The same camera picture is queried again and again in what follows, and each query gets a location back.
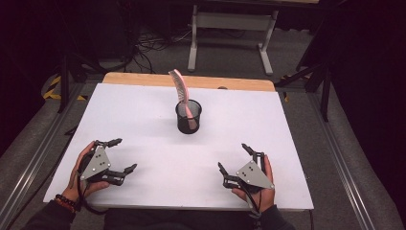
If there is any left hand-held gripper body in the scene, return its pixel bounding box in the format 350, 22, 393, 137
79, 146, 126, 187

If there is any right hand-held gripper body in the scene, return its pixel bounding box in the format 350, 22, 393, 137
222, 160, 276, 195

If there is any black mesh pen holder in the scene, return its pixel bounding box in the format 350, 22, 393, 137
174, 98, 203, 135

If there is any pink hairbrush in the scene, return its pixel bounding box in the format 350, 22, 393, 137
168, 68, 198, 131

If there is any person's right hand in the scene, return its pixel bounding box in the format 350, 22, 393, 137
231, 154, 277, 214

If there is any person's left hand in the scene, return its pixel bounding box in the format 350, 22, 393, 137
60, 141, 111, 203

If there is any white board sheet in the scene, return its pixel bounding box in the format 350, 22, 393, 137
42, 82, 315, 212

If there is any yellow black hazard tape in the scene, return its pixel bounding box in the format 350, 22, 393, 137
280, 74, 291, 104
42, 74, 89, 102

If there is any person's lap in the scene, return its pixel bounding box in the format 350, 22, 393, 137
101, 207, 257, 230

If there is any wooden table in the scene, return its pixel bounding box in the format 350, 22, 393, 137
101, 72, 277, 93

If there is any black tripod stand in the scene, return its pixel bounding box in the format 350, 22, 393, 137
56, 51, 108, 115
275, 58, 333, 123

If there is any right hand-held gripper cable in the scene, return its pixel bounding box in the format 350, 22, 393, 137
244, 191, 264, 222

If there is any hand-held gripper cable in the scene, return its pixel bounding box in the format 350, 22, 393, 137
76, 152, 110, 216
244, 191, 264, 222

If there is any left hand-held gripper cable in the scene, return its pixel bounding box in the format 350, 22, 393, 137
76, 152, 110, 216

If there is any dark beaded bracelet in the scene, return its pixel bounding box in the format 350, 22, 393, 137
53, 193, 79, 214

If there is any aluminium floor rail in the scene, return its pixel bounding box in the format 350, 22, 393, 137
305, 91, 377, 230
0, 81, 88, 226

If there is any bundle of black floor cables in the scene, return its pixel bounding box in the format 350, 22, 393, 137
125, 27, 194, 75

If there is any grey metal table frame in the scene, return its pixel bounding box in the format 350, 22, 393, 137
187, 0, 281, 77

